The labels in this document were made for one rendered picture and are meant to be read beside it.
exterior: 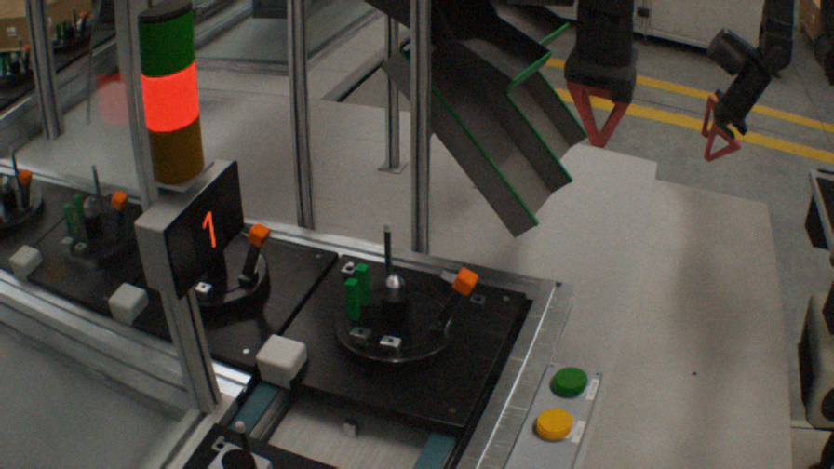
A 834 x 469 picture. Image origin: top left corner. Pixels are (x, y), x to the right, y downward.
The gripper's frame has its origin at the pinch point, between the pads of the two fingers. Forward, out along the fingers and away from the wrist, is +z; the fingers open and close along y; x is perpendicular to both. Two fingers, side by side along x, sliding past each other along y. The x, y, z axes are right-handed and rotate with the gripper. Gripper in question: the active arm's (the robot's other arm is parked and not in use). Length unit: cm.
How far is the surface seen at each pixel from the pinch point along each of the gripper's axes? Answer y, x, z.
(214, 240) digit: 23.5, -29.1, 4.1
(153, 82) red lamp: 26.6, -31.6, -12.7
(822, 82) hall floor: -429, 129, 122
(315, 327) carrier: 7.7, -28.2, 26.0
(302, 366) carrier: 14.5, -26.7, 26.0
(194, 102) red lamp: 23.9, -29.3, -9.7
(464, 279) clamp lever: 5.9, -11.4, 15.8
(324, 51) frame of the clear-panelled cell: -93, -77, 35
